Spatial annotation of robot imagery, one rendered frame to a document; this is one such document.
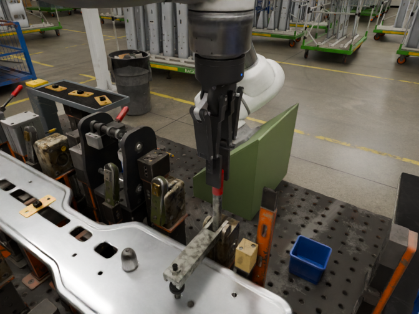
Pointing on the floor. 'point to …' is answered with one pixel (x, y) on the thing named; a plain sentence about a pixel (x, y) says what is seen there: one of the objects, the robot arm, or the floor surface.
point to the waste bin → (131, 78)
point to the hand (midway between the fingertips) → (217, 166)
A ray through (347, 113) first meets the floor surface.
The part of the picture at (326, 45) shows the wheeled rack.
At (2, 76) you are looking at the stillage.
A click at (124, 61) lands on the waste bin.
